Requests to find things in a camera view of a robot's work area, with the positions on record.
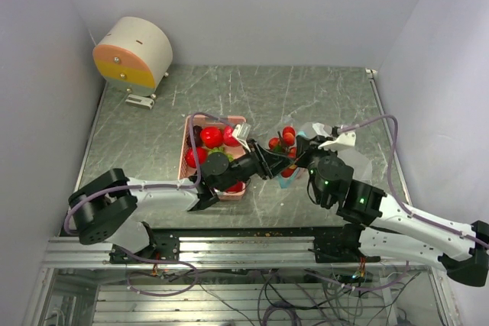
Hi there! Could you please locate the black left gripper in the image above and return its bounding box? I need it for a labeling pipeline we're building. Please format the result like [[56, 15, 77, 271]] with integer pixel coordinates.
[[217, 139, 294, 192]]

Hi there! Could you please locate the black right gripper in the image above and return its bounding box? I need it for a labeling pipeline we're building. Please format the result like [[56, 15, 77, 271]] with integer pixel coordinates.
[[293, 134, 341, 205]]

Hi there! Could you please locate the red strawberry bunch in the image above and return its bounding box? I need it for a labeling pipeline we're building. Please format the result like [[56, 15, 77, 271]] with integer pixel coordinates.
[[266, 124, 296, 159]]

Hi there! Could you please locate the clear blue-zipper zip bag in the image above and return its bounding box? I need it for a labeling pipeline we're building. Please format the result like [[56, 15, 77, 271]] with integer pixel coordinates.
[[266, 119, 372, 189]]

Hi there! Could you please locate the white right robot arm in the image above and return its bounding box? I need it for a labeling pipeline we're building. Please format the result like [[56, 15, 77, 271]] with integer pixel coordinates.
[[296, 135, 488, 287]]

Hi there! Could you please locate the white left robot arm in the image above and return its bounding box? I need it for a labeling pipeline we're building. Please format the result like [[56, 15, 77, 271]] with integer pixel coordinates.
[[64, 140, 293, 263]]

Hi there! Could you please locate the pink perforated plastic basket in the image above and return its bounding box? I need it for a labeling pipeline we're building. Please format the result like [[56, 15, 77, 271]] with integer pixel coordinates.
[[177, 114, 248, 201]]

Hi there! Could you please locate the pink-red apple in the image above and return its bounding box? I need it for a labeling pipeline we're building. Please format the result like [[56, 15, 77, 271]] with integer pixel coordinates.
[[222, 125, 240, 147]]

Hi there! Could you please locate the green grape bunch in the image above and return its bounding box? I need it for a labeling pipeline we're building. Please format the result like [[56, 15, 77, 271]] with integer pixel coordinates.
[[208, 147, 234, 162]]

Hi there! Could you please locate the red tomato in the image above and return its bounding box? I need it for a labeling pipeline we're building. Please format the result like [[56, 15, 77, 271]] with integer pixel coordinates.
[[200, 126, 223, 149]]

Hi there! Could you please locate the red apple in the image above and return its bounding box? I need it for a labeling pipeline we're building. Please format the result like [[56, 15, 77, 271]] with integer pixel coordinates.
[[185, 147, 208, 169]]

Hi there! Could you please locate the round cream drawer cabinet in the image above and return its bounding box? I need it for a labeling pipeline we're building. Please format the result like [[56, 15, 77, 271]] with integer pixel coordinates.
[[92, 16, 173, 97]]

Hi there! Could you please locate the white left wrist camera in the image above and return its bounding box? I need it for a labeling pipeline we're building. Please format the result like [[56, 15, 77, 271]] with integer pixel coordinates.
[[232, 122, 251, 150]]

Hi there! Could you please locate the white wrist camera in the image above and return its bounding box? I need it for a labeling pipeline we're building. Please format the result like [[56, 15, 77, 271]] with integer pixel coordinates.
[[232, 122, 251, 150], [319, 127, 356, 151]]

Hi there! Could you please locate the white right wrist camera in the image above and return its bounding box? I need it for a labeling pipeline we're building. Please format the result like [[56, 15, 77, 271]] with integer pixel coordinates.
[[319, 127, 356, 151]]

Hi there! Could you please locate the aluminium frame rail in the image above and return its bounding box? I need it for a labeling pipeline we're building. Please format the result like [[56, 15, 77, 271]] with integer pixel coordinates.
[[41, 234, 444, 270]]

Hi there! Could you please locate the small metal bracket block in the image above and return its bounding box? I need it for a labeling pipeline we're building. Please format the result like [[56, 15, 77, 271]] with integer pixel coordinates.
[[125, 94, 155, 110]]

